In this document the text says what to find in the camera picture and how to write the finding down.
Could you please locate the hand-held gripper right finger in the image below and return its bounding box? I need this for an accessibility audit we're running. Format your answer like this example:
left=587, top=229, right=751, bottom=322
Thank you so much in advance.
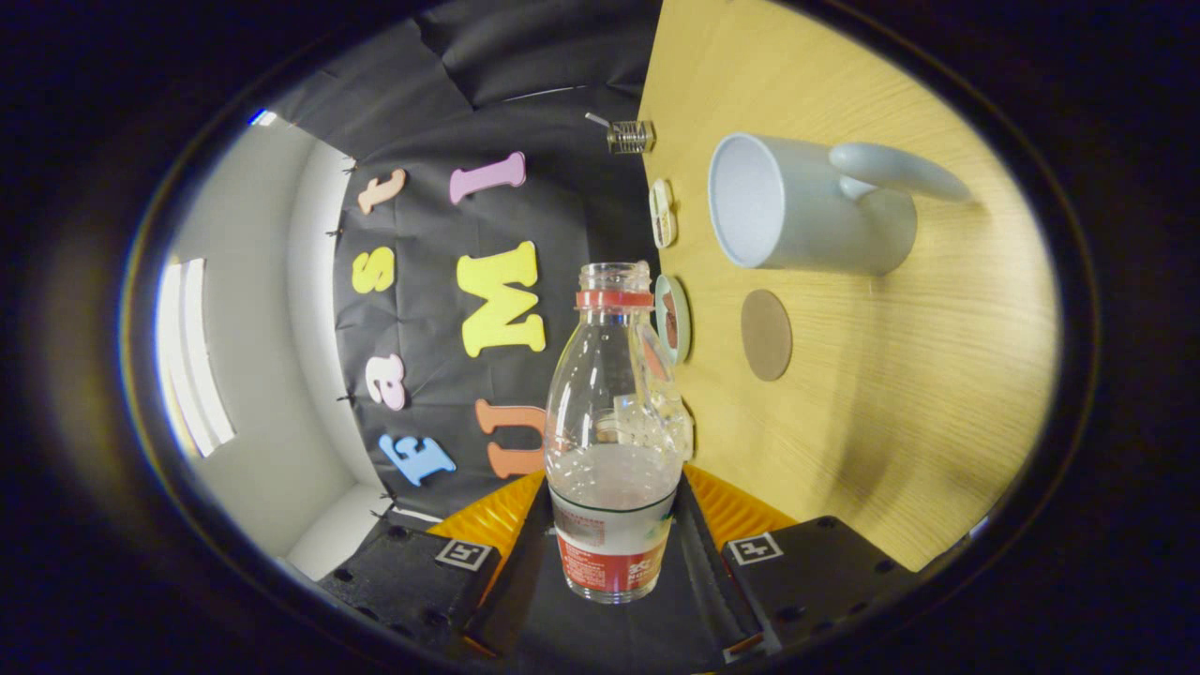
left=609, top=464, right=924, bottom=671

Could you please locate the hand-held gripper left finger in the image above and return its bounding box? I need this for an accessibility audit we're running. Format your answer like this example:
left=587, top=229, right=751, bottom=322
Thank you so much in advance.
left=317, top=469, right=610, bottom=671

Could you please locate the clear plastic juice bottle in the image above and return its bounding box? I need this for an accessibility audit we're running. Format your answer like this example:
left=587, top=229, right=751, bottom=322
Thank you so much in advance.
left=544, top=262, right=695, bottom=606

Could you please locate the round brown coaster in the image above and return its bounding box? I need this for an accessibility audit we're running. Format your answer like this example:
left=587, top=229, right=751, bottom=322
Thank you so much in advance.
left=740, top=289, right=794, bottom=383

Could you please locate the light blue cup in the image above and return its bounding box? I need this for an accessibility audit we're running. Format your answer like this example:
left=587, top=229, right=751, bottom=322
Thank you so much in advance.
left=708, top=132, right=976, bottom=278

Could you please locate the wooden table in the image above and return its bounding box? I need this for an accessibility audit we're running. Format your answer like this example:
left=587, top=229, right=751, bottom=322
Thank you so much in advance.
left=637, top=0, right=1062, bottom=573

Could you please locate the pale green plate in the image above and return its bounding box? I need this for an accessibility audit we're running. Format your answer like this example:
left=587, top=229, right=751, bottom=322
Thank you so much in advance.
left=654, top=274, right=693, bottom=367

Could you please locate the black backdrop cloth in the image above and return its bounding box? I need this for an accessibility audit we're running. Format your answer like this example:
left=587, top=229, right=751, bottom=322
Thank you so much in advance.
left=272, top=0, right=690, bottom=526

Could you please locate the white divided dish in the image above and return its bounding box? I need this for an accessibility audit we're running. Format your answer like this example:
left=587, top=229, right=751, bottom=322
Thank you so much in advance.
left=649, top=178, right=678, bottom=250

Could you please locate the large ceiling light panel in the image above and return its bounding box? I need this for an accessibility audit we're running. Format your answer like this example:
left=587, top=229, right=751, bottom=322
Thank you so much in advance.
left=155, top=258, right=237, bottom=460

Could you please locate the wire mesh holder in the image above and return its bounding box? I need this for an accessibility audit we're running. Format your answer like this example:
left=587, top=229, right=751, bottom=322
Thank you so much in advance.
left=606, top=120, right=657, bottom=156

